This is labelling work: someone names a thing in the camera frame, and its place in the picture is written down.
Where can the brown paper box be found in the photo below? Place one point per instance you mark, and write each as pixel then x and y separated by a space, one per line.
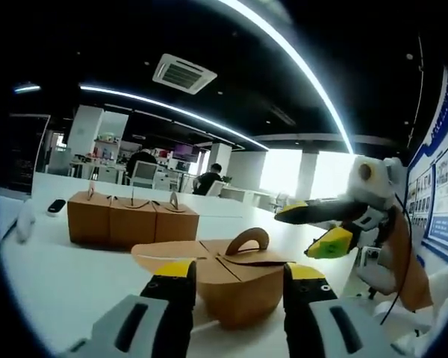
pixel 246 298
pixel 177 227
pixel 89 222
pixel 132 227

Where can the potted plant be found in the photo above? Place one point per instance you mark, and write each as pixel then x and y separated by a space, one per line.
pixel 228 179

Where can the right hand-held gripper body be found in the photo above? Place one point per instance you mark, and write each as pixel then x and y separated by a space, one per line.
pixel 373 186

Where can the colourful display shelf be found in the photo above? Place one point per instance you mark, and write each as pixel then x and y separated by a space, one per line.
pixel 106 147

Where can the ceiling air conditioner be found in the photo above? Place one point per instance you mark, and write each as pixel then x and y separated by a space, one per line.
pixel 184 74

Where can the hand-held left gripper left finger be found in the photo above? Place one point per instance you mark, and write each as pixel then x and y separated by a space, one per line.
pixel 160 324

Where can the purple screen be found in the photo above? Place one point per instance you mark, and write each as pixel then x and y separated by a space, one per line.
pixel 186 153

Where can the wall poster board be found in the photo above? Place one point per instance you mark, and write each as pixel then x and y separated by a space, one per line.
pixel 444 194

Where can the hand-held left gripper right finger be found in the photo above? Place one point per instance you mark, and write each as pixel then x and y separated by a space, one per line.
pixel 313 328

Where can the black computer mouse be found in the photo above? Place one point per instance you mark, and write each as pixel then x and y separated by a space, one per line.
pixel 56 207

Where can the white lumpy object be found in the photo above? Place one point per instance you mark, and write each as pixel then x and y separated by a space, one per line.
pixel 26 222

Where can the white office chair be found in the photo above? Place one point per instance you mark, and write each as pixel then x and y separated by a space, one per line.
pixel 217 188
pixel 145 175

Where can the curved ceiling light strip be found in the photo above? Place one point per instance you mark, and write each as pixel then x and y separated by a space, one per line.
pixel 164 106

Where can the short ceiling light strip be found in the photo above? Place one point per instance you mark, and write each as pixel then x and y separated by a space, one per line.
pixel 27 89

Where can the long ceiling light strip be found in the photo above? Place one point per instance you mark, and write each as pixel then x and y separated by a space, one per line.
pixel 302 63

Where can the white armchair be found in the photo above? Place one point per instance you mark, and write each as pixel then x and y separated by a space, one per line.
pixel 381 272

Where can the silver laptop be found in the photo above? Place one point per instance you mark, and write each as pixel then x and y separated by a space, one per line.
pixel 26 156

